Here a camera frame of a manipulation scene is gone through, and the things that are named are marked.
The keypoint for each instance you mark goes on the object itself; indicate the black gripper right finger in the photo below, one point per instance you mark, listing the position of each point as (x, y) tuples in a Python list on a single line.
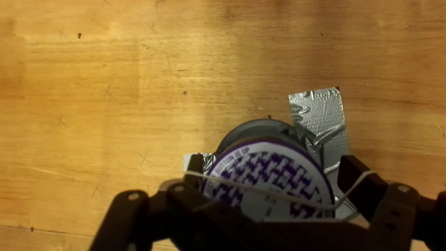
[(395, 214)]

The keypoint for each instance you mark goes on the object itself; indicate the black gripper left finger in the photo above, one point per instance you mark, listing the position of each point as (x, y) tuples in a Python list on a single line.
[(140, 218)]

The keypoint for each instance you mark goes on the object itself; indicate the thin beige rubber band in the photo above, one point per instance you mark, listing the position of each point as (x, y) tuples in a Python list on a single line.
[(260, 191)]

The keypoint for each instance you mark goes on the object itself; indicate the grey duct tape piece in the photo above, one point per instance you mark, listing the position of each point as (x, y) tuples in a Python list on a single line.
[(197, 161), (321, 119)]

